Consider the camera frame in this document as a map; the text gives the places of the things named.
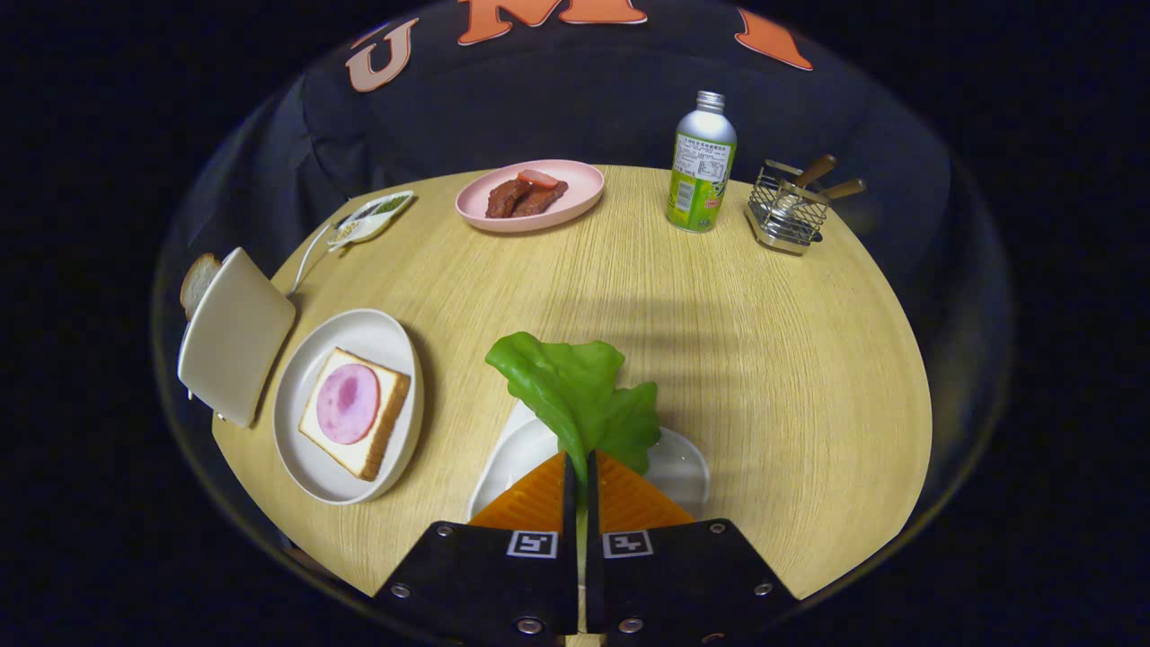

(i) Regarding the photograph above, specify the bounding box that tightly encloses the pink ham slice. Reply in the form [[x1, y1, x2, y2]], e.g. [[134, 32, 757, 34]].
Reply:
[[315, 363, 381, 446]]

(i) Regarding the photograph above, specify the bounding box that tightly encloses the black backdrop cloth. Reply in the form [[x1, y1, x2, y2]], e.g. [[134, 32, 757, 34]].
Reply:
[[162, 0, 989, 297]]

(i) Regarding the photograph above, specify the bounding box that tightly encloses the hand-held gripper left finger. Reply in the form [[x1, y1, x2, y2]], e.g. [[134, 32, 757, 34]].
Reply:
[[373, 451, 579, 647]]

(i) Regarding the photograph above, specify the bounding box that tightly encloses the wooden handled utensil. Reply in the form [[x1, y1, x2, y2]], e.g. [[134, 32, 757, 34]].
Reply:
[[777, 154, 838, 203], [791, 178, 868, 203]]

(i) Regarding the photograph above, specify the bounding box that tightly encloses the brown meat slice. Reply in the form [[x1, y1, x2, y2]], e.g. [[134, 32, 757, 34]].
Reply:
[[486, 178, 531, 219], [512, 180, 570, 217]]

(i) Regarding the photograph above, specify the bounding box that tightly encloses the white bread slice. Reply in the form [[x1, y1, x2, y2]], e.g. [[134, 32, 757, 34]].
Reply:
[[298, 347, 411, 482]]

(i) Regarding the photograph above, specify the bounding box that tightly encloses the small white plate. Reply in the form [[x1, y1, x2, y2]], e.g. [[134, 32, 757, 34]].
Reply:
[[467, 400, 711, 522]]

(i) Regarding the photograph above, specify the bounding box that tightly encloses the white divided dish with beans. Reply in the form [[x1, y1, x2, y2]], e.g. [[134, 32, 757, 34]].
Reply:
[[326, 190, 415, 251]]

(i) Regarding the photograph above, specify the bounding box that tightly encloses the brown toasted bread slice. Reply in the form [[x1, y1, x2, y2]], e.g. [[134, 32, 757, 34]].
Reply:
[[180, 253, 222, 320]]

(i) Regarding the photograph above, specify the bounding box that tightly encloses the green lettuce leaf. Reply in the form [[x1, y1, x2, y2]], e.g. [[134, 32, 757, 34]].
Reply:
[[485, 332, 662, 486]]

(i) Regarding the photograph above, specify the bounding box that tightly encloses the round white plate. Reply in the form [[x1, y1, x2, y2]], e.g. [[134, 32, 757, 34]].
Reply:
[[272, 308, 425, 506]]

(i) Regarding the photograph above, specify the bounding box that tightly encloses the white toaster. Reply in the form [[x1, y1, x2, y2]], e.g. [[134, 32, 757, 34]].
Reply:
[[177, 247, 297, 429]]

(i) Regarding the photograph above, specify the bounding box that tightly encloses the pink plate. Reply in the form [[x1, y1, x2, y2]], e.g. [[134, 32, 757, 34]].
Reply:
[[455, 159, 606, 235]]

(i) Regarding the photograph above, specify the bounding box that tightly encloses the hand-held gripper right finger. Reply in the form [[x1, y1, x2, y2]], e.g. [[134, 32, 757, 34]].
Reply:
[[586, 449, 801, 647]]

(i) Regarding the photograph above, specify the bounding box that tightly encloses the white power cable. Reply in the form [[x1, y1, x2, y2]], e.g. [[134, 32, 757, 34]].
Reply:
[[286, 208, 360, 297]]

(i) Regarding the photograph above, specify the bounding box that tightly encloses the metal wire basket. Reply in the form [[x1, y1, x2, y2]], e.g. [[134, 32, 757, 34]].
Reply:
[[745, 160, 832, 257]]

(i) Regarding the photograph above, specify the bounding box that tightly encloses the silver green drink bottle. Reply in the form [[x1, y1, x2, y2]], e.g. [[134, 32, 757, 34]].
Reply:
[[665, 91, 738, 234]]

